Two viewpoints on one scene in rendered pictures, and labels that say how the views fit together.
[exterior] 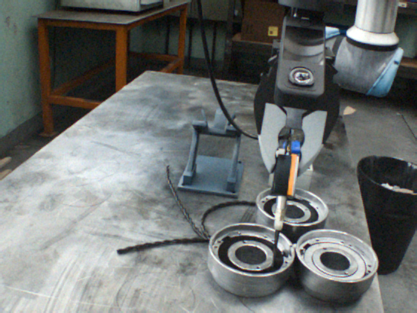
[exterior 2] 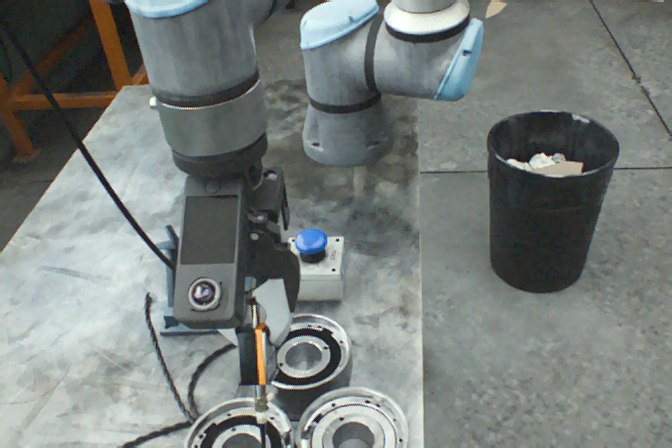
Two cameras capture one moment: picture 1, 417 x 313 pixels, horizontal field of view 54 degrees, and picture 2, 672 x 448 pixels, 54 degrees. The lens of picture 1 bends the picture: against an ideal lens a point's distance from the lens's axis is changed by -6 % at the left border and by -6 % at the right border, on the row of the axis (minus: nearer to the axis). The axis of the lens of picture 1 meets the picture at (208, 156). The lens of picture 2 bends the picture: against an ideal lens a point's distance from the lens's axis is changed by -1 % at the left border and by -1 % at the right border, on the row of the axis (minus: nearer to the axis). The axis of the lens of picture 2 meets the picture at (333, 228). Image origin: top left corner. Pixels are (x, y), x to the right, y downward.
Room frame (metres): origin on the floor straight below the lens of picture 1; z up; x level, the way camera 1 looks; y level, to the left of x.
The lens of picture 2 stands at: (0.05, -0.17, 1.37)
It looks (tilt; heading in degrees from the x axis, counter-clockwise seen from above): 38 degrees down; 0
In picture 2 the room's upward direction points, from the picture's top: 6 degrees counter-clockwise
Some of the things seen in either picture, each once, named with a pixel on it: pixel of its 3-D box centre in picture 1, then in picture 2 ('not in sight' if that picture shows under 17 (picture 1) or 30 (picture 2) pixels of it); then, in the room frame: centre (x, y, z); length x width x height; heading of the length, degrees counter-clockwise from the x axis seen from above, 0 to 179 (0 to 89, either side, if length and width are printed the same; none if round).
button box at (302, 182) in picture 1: (290, 168); (315, 264); (0.69, -0.15, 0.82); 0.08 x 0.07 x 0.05; 171
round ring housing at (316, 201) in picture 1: (290, 216); (304, 361); (0.53, -0.13, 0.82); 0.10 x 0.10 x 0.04
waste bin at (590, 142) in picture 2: (383, 216); (543, 205); (1.53, -0.77, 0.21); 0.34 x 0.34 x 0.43
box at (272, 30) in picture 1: (263, 19); not in sight; (4.12, -0.40, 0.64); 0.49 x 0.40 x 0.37; 86
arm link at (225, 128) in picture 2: not in sight; (208, 111); (0.49, -0.09, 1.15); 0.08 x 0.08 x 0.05
